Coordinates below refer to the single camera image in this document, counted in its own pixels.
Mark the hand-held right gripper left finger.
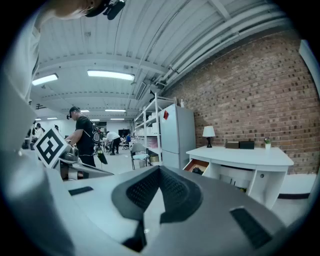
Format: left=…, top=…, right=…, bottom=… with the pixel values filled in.
left=63, top=165, right=161, bottom=256

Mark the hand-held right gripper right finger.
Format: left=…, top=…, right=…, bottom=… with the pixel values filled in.
left=139, top=165, right=288, bottom=256

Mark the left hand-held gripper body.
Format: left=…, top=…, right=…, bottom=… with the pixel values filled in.
left=33, top=127, right=80, bottom=173

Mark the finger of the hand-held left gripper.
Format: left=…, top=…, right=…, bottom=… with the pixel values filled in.
left=72, top=162, right=115, bottom=176

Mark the white drawer with brown bottom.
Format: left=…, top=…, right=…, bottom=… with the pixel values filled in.
left=183, top=158, right=210, bottom=176

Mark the white desk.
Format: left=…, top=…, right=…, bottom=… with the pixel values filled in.
left=186, top=146, right=295, bottom=210

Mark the grey chair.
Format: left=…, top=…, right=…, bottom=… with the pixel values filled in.
left=129, top=142, right=151, bottom=171

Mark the black box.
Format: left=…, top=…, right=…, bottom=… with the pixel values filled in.
left=239, top=140, right=256, bottom=150

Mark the long ceiling light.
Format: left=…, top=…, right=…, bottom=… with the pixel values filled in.
left=31, top=72, right=59, bottom=87
left=86, top=69, right=136, bottom=82

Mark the white shade table lamp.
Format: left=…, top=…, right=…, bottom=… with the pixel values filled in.
left=202, top=125, right=216, bottom=149

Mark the white shelf rack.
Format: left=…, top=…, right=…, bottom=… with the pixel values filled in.
left=133, top=92, right=177, bottom=166

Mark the grey metal cabinet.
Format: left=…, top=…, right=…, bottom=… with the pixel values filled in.
left=159, top=103, right=197, bottom=170

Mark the person's cream shirt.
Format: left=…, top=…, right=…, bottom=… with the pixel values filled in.
left=0, top=7, right=43, bottom=156

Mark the person's head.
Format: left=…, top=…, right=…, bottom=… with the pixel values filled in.
left=53, top=0, right=101, bottom=21

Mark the white board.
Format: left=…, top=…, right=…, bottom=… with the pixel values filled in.
left=298, top=39, right=320, bottom=100

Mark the black head camera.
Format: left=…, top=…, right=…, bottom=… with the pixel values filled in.
left=85, top=0, right=126, bottom=21

